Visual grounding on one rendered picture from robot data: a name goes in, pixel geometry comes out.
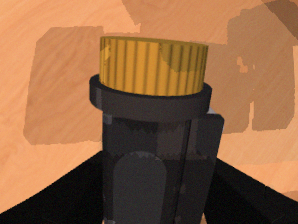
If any dark grey hose nozzle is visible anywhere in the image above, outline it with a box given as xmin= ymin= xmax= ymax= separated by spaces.
xmin=89 ymin=36 xmax=225 ymax=224

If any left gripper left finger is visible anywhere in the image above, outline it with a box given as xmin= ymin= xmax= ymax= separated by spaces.
xmin=0 ymin=150 xmax=104 ymax=224

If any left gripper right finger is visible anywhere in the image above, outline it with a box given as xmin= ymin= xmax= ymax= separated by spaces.
xmin=203 ymin=158 xmax=298 ymax=224

